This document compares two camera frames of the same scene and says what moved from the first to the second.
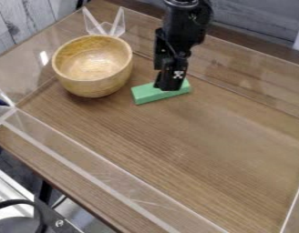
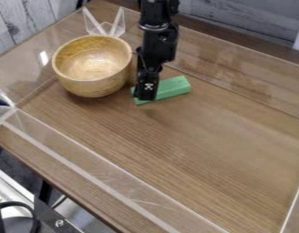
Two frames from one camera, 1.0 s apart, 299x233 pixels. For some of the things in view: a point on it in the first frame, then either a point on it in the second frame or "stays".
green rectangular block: x=146 y=93 stays
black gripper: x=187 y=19 → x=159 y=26
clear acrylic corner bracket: x=114 y=28 stays
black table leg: x=46 y=193 stays
